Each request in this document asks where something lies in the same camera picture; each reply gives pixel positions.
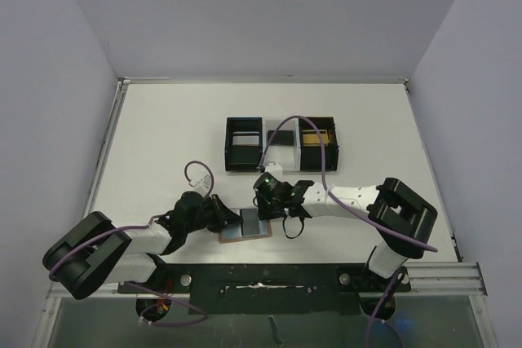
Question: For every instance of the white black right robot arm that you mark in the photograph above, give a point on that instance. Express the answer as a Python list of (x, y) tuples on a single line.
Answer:
[(402, 217)]

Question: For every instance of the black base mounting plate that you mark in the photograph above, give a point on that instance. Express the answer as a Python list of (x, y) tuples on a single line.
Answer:
[(273, 289)]

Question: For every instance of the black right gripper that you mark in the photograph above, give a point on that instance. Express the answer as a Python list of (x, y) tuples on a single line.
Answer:
[(264, 205)]

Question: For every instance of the white bin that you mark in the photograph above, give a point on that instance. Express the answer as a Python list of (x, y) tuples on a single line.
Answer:
[(288, 157)]

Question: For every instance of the black bin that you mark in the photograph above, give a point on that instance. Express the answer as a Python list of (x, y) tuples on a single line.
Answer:
[(242, 159), (311, 156)]

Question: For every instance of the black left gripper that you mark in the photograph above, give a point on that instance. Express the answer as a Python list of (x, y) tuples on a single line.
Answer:
[(223, 216)]

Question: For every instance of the black card in bin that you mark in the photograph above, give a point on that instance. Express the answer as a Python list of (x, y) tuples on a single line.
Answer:
[(281, 137)]

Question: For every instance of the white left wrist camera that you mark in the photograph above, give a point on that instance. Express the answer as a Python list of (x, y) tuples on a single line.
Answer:
[(204, 185)]

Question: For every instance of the dark card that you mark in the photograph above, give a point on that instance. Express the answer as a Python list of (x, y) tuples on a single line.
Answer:
[(250, 224)]

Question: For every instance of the gold card in bin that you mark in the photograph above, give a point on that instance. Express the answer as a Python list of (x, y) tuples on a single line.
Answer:
[(313, 138)]

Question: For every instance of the silver card in bin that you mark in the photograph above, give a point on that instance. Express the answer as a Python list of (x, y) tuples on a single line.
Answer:
[(246, 139)]

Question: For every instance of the tan leather card holder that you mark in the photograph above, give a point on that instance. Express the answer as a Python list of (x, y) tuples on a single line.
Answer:
[(233, 234)]

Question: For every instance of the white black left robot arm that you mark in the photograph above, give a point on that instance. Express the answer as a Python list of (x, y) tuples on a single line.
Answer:
[(96, 252)]

